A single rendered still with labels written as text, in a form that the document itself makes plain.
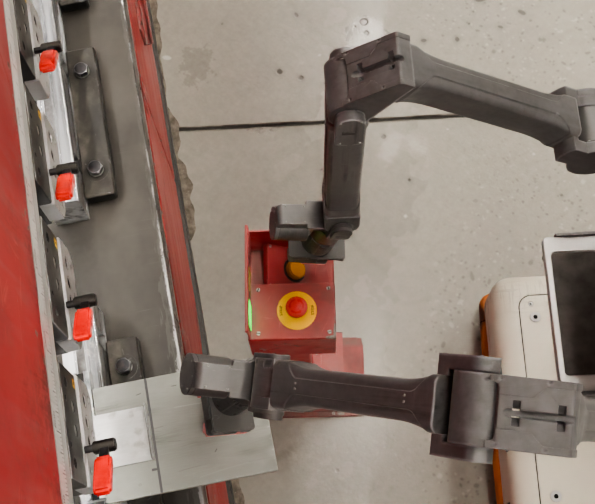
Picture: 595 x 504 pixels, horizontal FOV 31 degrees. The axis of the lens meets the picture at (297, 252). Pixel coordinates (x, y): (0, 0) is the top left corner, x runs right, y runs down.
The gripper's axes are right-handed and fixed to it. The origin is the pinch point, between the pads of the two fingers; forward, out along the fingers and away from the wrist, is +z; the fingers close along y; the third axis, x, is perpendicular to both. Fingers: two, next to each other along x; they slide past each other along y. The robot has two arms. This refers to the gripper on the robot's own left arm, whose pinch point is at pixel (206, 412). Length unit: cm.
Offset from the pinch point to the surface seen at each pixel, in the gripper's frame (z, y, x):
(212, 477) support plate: 3.1, 9.3, 0.8
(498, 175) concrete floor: 52, -71, 118
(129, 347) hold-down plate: 16.6, -16.0, -4.6
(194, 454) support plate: 4.1, 5.4, -1.2
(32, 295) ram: -28.1, -9.2, -32.5
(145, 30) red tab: 43, -98, 19
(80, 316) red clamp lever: -17.4, -10.0, -23.5
